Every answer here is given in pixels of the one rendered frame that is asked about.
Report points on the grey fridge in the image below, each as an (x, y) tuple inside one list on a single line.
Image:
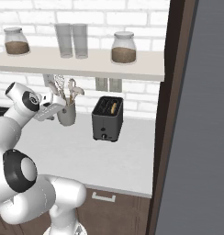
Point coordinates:
[(199, 128)]

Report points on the pale ladle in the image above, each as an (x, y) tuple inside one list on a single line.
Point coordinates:
[(78, 90)]

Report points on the dark brown side panel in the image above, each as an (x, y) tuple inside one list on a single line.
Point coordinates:
[(165, 91)]

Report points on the white wall shelf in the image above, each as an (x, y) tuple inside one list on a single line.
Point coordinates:
[(86, 65)]

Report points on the pale slotted spatula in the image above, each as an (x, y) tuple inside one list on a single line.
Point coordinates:
[(71, 87)]

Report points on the brown drawer front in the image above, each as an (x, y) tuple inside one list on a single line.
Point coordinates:
[(117, 215)]

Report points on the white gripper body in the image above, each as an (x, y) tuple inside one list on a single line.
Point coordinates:
[(51, 107)]

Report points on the brown cupboard door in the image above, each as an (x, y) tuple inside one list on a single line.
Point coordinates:
[(28, 228)]

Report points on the grey wall socket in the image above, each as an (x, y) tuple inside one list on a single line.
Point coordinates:
[(47, 80), (115, 85), (101, 84)]

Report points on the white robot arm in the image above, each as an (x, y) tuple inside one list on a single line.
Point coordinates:
[(16, 183)]

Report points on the clear drinking glass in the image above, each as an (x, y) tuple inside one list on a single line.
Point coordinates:
[(80, 39), (64, 39)]

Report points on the glass jar with brown filling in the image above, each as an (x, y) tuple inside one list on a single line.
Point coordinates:
[(16, 42), (123, 50)]

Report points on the dark grey toaster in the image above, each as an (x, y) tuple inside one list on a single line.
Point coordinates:
[(106, 125)]

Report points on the black hob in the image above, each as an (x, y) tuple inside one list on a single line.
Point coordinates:
[(0, 112)]

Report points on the toasted bread slice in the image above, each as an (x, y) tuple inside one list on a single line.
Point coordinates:
[(114, 108)]

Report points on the grey utensil pot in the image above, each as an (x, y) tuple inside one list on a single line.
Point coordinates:
[(67, 116)]

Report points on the metal whisk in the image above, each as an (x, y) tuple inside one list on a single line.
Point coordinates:
[(60, 83)]

